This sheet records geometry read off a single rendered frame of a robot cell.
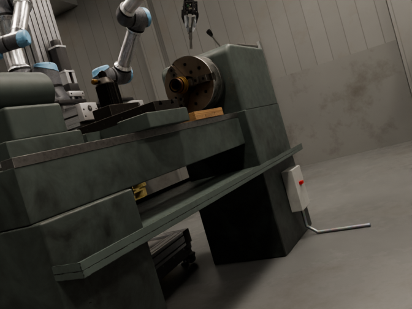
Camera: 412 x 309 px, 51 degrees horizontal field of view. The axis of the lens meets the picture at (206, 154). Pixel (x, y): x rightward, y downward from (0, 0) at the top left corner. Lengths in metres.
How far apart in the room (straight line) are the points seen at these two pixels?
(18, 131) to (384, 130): 5.29
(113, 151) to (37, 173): 0.33
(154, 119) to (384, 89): 4.78
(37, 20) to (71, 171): 1.60
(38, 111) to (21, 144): 0.15
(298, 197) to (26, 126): 1.77
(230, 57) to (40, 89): 1.27
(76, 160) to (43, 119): 0.18
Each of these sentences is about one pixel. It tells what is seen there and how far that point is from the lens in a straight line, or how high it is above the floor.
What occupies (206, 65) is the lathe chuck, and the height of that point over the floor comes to 1.14.
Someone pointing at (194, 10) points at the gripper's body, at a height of 1.43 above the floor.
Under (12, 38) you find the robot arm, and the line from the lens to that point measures 2.26.
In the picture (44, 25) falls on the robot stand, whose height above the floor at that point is 1.68.
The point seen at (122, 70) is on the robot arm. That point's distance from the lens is 2.88.
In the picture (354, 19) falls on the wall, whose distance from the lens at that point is 6.23.
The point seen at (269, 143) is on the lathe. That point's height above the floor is 0.63.
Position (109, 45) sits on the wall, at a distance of 7.44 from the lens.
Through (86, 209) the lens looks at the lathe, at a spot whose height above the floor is 0.67.
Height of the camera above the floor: 0.78
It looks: 2 degrees down
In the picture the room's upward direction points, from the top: 16 degrees counter-clockwise
